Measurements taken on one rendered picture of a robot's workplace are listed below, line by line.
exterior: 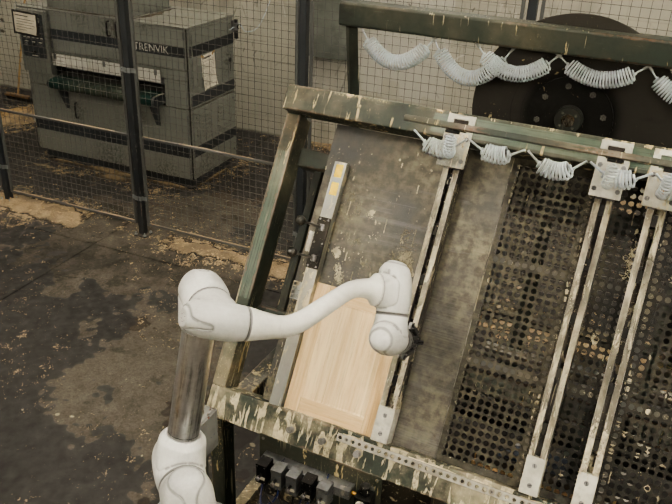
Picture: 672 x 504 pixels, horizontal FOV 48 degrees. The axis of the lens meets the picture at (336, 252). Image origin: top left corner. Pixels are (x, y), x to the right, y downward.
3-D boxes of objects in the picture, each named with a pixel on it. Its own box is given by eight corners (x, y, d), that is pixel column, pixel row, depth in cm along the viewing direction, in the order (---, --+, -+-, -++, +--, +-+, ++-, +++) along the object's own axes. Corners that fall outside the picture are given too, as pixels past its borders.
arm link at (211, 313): (254, 311, 208) (242, 290, 220) (190, 304, 201) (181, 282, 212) (243, 353, 212) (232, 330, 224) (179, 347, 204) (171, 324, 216)
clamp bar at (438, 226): (371, 435, 275) (348, 442, 252) (455, 121, 279) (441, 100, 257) (396, 444, 271) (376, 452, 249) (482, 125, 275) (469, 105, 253)
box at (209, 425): (174, 454, 281) (170, 416, 273) (193, 435, 291) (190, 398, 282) (200, 465, 277) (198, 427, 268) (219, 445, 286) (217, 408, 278)
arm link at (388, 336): (409, 358, 238) (413, 316, 239) (395, 358, 224) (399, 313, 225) (377, 354, 242) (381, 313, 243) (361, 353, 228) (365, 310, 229)
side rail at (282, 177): (225, 382, 305) (211, 383, 295) (298, 119, 309) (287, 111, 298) (238, 386, 302) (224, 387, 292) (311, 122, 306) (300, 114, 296)
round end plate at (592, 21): (458, 193, 331) (481, 4, 294) (462, 189, 336) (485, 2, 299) (651, 234, 301) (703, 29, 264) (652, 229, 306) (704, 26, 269)
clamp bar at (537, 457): (514, 485, 255) (504, 498, 233) (603, 147, 259) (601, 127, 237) (544, 496, 251) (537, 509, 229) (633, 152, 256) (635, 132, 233)
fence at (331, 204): (273, 402, 290) (268, 402, 286) (338, 163, 293) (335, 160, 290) (284, 406, 288) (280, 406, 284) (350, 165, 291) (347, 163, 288)
